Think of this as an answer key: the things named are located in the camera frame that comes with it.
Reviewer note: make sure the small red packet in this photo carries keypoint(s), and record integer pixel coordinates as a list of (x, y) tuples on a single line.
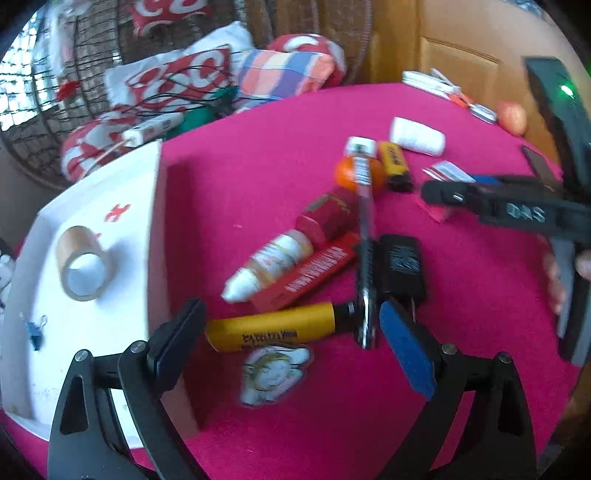
[(436, 213)]

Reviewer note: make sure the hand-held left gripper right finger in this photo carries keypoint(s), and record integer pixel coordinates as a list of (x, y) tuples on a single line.
[(406, 346)]

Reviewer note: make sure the white plastic bottle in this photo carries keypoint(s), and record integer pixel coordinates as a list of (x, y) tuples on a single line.
[(258, 272)]

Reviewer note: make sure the white tray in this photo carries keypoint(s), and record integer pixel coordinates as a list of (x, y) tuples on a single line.
[(124, 286)]

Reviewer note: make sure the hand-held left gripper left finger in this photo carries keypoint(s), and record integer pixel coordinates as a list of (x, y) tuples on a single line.
[(178, 341)]

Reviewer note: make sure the brown tape roll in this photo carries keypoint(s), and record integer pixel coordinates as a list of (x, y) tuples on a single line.
[(69, 240)]

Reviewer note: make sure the white tube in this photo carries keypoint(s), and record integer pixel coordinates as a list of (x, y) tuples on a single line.
[(152, 129)]

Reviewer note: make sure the plaid cloth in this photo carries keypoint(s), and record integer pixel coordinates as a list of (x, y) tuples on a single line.
[(281, 76)]

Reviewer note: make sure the orange mandarin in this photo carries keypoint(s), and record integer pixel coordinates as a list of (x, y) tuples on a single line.
[(346, 174)]

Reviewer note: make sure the wooden door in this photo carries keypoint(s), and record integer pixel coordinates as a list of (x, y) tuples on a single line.
[(461, 37)]

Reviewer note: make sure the long red lighter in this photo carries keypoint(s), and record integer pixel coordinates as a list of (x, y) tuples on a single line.
[(304, 277)]

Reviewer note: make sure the dark brown flat object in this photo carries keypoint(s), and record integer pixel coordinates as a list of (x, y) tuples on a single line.
[(540, 164)]

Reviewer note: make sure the wicker chair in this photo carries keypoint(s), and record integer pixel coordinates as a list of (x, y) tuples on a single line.
[(286, 18)]

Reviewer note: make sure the white angel sticker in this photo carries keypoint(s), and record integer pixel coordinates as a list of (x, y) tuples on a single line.
[(272, 376)]

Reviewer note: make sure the person's right hand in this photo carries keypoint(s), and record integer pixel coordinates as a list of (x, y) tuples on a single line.
[(552, 281)]

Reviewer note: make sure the yellow lighter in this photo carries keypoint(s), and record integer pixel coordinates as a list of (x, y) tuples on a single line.
[(392, 161)]

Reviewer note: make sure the small red box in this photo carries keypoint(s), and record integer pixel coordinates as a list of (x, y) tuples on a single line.
[(328, 217)]

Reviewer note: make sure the green plastic object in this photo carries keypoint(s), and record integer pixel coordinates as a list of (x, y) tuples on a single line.
[(194, 117)]

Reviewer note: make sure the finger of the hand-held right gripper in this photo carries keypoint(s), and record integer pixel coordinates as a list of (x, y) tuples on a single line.
[(503, 205)]

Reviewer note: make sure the yellow tube with black cap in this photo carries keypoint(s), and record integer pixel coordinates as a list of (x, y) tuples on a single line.
[(268, 327)]

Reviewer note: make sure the small orange tool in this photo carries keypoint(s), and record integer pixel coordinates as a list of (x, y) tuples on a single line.
[(461, 98)]

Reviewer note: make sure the pen with white cap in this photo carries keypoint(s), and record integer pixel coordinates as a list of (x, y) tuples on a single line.
[(365, 267)]

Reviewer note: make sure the white striped sachet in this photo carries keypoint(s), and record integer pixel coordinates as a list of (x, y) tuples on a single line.
[(450, 170)]

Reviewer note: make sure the black power adapter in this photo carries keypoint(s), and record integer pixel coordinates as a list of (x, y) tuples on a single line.
[(401, 277)]

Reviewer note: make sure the peach fruit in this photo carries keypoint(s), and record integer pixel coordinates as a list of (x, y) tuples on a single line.
[(512, 117)]

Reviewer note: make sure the white flat packet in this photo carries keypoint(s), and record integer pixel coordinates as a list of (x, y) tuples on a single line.
[(425, 81)]

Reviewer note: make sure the white charger cube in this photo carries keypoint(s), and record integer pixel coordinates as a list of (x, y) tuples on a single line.
[(415, 136)]

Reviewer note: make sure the blue binder clip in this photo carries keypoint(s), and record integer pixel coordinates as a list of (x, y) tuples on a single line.
[(34, 333)]

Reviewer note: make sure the small white box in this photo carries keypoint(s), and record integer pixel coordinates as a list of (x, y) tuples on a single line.
[(484, 113)]

